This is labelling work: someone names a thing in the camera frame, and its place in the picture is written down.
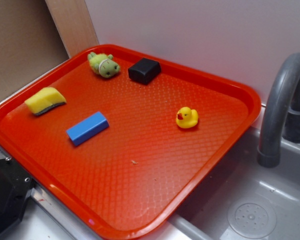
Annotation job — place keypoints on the wooden board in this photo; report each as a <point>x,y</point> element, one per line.
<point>74,25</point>

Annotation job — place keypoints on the grey toy faucet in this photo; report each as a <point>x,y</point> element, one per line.
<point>281,118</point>

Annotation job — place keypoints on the yellow rubber duck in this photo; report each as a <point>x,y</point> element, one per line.
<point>187,118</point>

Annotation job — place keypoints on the blue rectangular block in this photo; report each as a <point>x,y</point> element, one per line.
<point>87,128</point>

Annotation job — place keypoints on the grey plastic sink basin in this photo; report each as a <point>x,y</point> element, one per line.
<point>241,200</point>

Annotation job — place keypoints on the yellow sponge with grey pad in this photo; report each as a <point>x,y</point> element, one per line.
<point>45,100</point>

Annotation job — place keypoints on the green plush toy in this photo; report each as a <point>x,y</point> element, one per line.
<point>103,65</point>

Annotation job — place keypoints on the red plastic tray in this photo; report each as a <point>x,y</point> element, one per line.
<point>125,181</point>

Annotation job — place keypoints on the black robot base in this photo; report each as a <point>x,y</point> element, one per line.
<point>16,185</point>

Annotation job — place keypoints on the black rectangular block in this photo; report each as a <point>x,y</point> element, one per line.
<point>144,71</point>

